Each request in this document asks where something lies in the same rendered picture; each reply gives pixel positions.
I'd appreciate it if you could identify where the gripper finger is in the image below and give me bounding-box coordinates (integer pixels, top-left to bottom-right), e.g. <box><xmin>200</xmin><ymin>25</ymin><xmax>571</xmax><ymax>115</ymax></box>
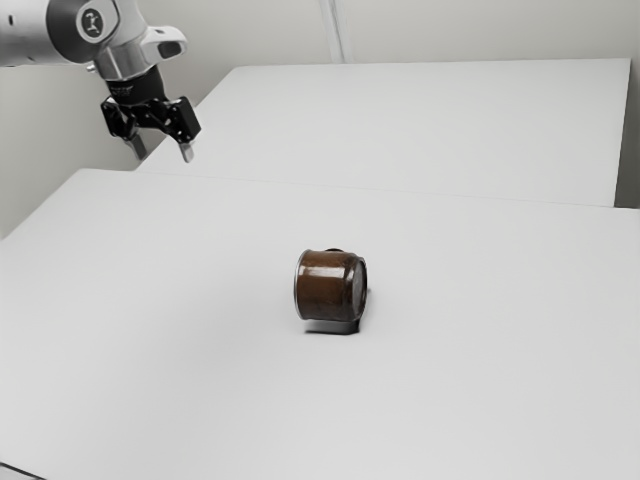
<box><xmin>99</xmin><ymin>97</ymin><xmax>148</xmax><ymax>161</ymax></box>
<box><xmin>147</xmin><ymin>96</ymin><xmax>203</xmax><ymax>164</ymax></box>

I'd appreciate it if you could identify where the brown mug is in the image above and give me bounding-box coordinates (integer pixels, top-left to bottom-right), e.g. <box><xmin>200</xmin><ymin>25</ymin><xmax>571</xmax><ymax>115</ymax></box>
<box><xmin>293</xmin><ymin>247</ymin><xmax>370</xmax><ymax>324</ymax></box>

